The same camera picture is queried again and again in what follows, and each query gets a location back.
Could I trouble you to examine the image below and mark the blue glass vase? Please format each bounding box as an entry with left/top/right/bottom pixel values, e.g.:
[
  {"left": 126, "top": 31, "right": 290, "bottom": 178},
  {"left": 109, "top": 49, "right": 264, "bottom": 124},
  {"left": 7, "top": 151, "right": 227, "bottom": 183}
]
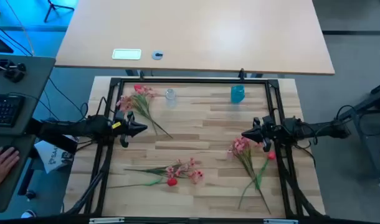
[{"left": 230, "top": 84, "right": 245, "bottom": 105}]

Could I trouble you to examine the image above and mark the person's hand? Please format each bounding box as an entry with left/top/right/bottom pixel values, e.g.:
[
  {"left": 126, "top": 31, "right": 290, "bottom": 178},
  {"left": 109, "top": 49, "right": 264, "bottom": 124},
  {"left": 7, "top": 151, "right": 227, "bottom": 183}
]
[{"left": 0, "top": 146, "right": 21, "bottom": 192}]

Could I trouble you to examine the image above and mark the grey desk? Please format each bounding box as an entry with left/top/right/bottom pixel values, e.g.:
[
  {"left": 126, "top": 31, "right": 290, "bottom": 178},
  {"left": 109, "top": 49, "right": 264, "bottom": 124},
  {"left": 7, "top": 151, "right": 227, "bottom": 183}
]
[{"left": 0, "top": 53, "right": 56, "bottom": 214}]

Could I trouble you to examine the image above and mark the black clamp mount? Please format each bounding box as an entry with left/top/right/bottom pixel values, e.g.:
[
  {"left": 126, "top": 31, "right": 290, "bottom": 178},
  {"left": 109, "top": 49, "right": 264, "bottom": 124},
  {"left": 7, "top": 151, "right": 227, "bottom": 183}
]
[{"left": 0, "top": 58, "right": 27, "bottom": 83}]

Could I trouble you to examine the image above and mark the black keyboard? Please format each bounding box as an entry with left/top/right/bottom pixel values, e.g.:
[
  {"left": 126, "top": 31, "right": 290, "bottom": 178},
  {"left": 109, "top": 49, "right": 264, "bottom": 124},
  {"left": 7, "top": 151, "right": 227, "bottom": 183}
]
[{"left": 0, "top": 94, "right": 26, "bottom": 128}]

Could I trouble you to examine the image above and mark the black cable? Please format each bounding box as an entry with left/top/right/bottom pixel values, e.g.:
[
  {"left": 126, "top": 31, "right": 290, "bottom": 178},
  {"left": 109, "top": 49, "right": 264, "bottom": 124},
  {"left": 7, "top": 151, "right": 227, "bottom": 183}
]
[{"left": 0, "top": 22, "right": 34, "bottom": 57}]

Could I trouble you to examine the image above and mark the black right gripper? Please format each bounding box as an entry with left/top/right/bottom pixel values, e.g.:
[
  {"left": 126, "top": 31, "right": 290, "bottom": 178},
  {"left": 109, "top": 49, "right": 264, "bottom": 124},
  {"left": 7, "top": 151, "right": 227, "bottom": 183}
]
[{"left": 241, "top": 117, "right": 283, "bottom": 153}]

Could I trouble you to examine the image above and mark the silver metal bracket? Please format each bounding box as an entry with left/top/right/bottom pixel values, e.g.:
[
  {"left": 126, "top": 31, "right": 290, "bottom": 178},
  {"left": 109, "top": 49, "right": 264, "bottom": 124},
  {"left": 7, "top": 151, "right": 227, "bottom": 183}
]
[
  {"left": 263, "top": 218, "right": 299, "bottom": 224},
  {"left": 88, "top": 217, "right": 125, "bottom": 224}
]

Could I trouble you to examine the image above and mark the pink flower bunch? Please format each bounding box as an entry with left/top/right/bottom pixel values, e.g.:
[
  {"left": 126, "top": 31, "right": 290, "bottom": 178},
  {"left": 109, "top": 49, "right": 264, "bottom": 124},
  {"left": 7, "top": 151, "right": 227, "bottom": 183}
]
[
  {"left": 123, "top": 157, "right": 205, "bottom": 185},
  {"left": 229, "top": 136, "right": 272, "bottom": 215},
  {"left": 115, "top": 86, "right": 174, "bottom": 139}
]

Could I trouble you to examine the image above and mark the black metal frame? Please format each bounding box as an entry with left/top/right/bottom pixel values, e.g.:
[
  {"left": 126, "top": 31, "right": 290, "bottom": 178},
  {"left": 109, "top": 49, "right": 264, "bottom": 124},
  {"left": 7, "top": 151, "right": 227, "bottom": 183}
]
[{"left": 62, "top": 76, "right": 328, "bottom": 224}]

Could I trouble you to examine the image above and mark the black tripod stand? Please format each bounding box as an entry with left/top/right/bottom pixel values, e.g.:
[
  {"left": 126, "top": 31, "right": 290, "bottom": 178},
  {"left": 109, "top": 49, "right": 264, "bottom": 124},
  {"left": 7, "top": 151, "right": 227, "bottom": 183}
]
[{"left": 43, "top": 0, "right": 75, "bottom": 23}]

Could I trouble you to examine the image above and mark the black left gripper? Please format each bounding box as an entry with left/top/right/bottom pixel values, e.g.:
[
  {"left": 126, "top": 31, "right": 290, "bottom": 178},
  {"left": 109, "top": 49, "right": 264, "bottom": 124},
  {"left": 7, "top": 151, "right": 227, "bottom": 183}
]
[{"left": 113, "top": 111, "right": 148, "bottom": 147}]

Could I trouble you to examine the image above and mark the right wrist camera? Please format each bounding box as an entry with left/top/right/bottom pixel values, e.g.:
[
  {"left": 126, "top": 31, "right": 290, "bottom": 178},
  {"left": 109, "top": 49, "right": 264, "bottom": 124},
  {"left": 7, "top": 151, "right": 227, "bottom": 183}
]
[{"left": 261, "top": 115, "right": 275, "bottom": 128}]

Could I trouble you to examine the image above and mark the black desk leg bar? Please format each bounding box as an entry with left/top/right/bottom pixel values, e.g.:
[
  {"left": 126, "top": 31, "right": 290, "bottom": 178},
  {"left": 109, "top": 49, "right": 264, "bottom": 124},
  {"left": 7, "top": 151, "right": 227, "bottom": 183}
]
[{"left": 17, "top": 158, "right": 35, "bottom": 196}]

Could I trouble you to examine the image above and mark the black metal stand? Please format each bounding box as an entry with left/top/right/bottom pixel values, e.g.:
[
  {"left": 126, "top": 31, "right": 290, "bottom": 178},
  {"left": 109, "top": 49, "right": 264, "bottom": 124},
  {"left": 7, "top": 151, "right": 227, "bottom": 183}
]
[{"left": 348, "top": 79, "right": 380, "bottom": 187}]

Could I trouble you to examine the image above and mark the white printed bag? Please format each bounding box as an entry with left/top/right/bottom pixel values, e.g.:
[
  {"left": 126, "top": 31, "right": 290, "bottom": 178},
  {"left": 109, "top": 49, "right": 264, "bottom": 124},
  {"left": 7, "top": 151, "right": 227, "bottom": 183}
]
[{"left": 34, "top": 139, "right": 75, "bottom": 174}]

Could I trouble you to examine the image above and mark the large beige table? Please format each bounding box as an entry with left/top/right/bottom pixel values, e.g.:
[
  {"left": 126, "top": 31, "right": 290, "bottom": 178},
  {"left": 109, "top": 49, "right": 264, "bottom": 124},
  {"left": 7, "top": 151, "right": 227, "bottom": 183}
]
[{"left": 54, "top": 0, "right": 336, "bottom": 76}]

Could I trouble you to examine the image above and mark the clear glass vase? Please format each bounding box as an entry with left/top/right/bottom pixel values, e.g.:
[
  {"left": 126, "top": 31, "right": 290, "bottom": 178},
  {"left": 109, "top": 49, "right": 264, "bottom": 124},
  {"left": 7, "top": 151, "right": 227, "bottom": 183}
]
[{"left": 164, "top": 88, "right": 178, "bottom": 108}]

